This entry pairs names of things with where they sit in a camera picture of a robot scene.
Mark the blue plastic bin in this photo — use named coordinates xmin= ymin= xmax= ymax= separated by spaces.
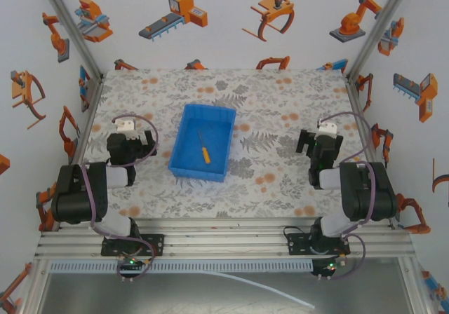
xmin=168 ymin=104 xmax=237 ymax=183

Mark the floral patterned table mat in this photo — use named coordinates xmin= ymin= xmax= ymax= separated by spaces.
xmin=76 ymin=68 xmax=373 ymax=220

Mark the white plastic tube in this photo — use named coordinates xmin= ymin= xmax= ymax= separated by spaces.
xmin=209 ymin=271 xmax=316 ymax=310

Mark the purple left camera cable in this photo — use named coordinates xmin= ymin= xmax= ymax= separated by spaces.
xmin=112 ymin=114 xmax=159 ymax=163

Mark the purple camera cable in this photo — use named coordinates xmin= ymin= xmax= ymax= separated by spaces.
xmin=321 ymin=111 xmax=373 ymax=163
xmin=112 ymin=114 xmax=159 ymax=163

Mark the aluminium side rail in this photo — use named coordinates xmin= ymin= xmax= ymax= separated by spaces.
xmin=344 ymin=78 xmax=373 ymax=161
xmin=71 ymin=78 xmax=105 ymax=165

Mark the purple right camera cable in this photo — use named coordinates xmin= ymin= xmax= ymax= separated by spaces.
xmin=321 ymin=111 xmax=373 ymax=163

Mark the orange handled screwdriver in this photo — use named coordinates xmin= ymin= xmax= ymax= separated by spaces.
xmin=197 ymin=130 xmax=213 ymax=165

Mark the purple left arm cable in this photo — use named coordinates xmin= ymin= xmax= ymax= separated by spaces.
xmin=80 ymin=164 xmax=158 ymax=280

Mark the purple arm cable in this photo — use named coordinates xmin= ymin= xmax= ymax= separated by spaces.
xmin=80 ymin=164 xmax=158 ymax=280
xmin=333 ymin=161 xmax=379 ymax=280

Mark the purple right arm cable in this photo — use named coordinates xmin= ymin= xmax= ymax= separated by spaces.
xmin=333 ymin=161 xmax=379 ymax=280

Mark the thin black cable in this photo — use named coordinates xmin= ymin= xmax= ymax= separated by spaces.
xmin=283 ymin=225 xmax=317 ymax=256

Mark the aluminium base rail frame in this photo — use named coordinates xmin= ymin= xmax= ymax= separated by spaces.
xmin=34 ymin=217 xmax=417 ymax=261

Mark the aluminium frame post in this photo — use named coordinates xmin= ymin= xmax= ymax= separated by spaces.
xmin=36 ymin=0 xmax=105 ymax=81
xmin=344 ymin=0 xmax=417 ymax=81

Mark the grey slotted cable duct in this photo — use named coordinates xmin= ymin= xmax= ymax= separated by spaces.
xmin=50 ymin=260 xmax=316 ymax=274

